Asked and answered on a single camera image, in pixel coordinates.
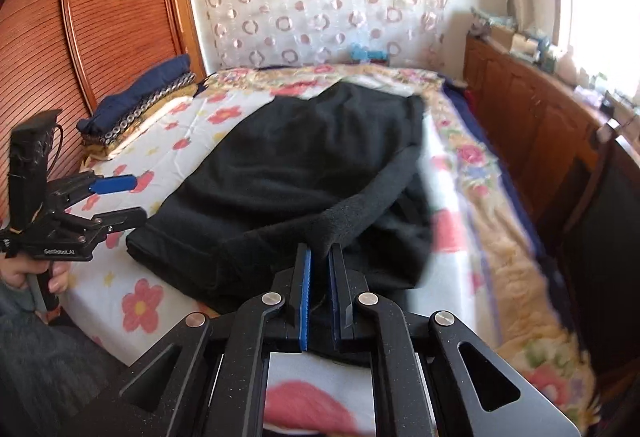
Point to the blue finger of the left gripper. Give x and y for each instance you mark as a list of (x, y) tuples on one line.
[(112, 185), (115, 221)]

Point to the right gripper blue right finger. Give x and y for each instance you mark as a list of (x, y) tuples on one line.
[(433, 376)]

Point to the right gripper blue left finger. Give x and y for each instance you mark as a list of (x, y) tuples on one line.
[(206, 377)]

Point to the black printed t-shirt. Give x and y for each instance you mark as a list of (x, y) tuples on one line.
[(341, 169)]

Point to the person's left hand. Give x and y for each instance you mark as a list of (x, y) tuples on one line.
[(14, 272)]

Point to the yellow folded garment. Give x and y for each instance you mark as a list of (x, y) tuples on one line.
[(120, 137)]

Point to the circle patterned folded garment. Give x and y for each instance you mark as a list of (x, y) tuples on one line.
[(180, 87)]

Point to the navy blue folded garment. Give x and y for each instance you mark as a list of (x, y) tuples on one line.
[(113, 107)]

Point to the floral peony bed blanket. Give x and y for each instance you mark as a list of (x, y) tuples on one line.
[(484, 265)]

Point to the wooden louvered wardrobe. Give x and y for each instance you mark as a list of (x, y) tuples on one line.
[(71, 54)]

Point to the dark wooden chair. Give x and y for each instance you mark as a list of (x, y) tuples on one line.
[(600, 259)]

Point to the wooden side cabinet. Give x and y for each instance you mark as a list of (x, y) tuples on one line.
[(546, 135)]

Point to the cardboard box on cabinet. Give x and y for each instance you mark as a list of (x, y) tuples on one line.
[(502, 36)]

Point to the blue item box by wall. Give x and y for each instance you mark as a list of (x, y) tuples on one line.
[(364, 55)]

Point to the window with wooden frame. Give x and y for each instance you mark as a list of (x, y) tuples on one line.
[(601, 39)]

